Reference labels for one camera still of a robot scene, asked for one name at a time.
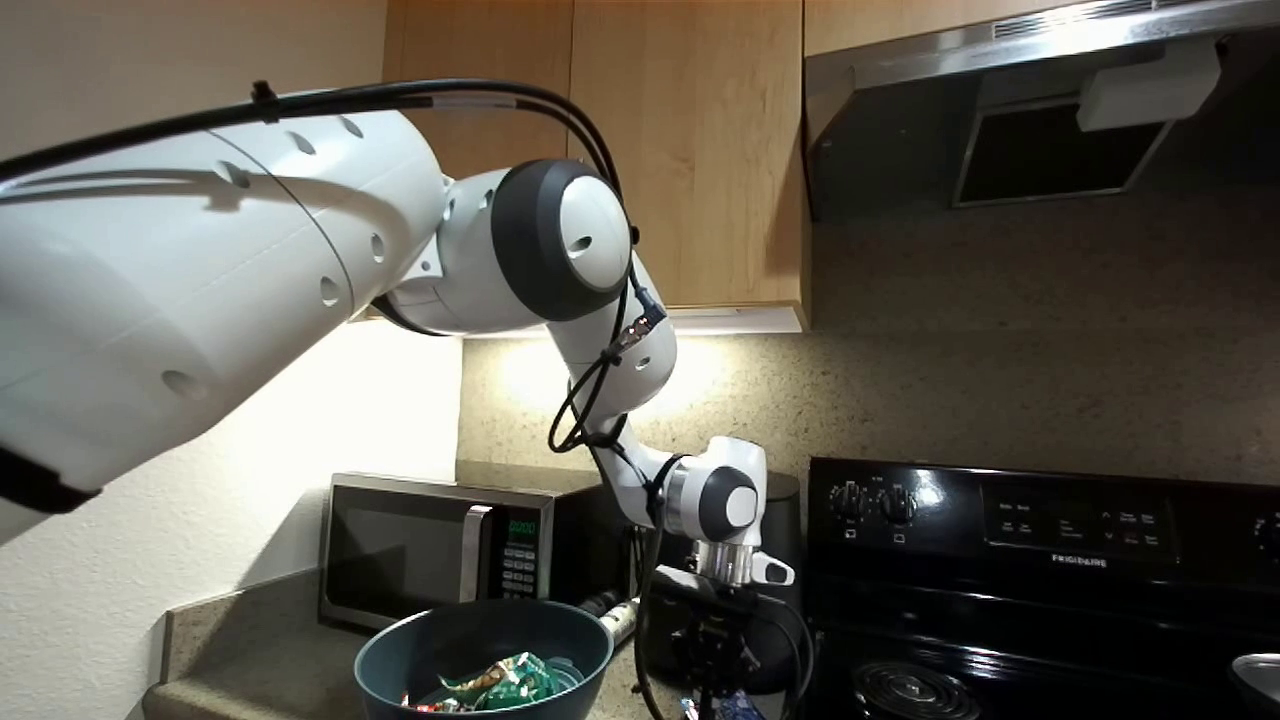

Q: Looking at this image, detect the steel range hood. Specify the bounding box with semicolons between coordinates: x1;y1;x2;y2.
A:
803;0;1280;222

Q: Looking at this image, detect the red snack bag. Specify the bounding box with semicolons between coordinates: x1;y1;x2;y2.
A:
404;697;464;715

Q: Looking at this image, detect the black electric stove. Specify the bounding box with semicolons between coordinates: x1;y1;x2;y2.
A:
800;456;1280;720

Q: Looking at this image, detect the wooden upper cabinet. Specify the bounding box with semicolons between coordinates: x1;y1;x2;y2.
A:
384;0;808;331

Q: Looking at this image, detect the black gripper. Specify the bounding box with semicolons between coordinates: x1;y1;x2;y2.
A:
640;564;812;697

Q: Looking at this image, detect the large blue bowl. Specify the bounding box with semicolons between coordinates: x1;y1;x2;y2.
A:
353;601;613;720

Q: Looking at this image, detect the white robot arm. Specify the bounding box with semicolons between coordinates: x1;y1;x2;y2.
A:
0;110;791;590

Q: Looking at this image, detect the blue snack bag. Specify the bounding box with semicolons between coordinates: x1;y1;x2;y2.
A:
713;691;765;720

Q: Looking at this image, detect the green snack bag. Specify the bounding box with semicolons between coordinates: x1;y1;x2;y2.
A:
439;651;585;712

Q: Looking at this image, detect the black steel microwave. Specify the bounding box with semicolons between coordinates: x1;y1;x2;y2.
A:
321;463;634;629

